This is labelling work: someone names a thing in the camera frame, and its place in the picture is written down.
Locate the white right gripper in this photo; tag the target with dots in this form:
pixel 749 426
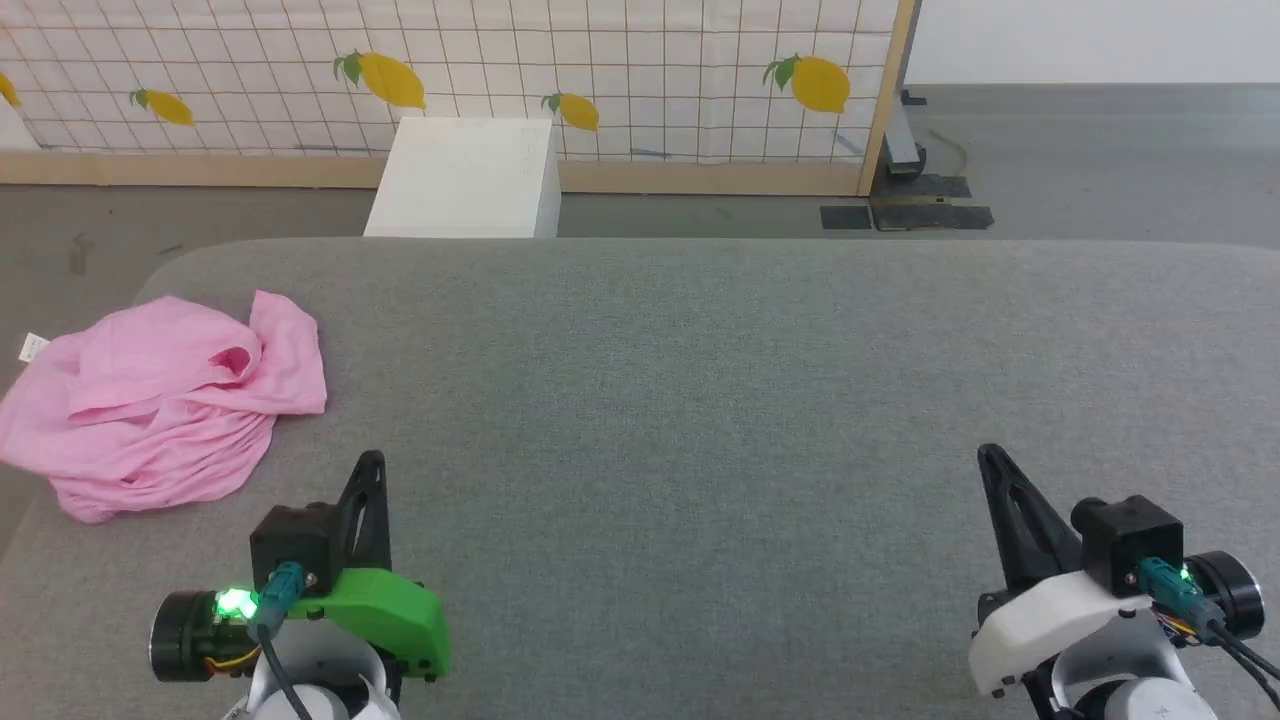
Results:
pixel 1050 620

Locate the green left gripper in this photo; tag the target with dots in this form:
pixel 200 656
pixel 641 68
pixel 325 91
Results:
pixel 395 610

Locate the pink garment with white label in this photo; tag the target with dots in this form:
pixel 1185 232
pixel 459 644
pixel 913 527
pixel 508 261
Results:
pixel 170 410

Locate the grey fabric sofa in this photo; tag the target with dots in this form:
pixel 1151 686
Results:
pixel 720 400

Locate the small black floor mat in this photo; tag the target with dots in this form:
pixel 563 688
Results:
pixel 846 217

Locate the white box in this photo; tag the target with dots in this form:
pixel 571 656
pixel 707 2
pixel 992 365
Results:
pixel 465 180

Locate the grey metal stand leg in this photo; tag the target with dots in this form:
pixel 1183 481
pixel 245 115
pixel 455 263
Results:
pixel 900 140

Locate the lemon print partition screen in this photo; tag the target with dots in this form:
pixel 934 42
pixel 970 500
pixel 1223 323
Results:
pixel 600 60

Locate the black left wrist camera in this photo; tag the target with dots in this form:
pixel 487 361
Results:
pixel 295 540

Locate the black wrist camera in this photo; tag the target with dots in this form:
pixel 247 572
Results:
pixel 295 540
pixel 1130 545

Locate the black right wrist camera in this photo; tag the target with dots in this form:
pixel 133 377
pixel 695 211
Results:
pixel 1130 545

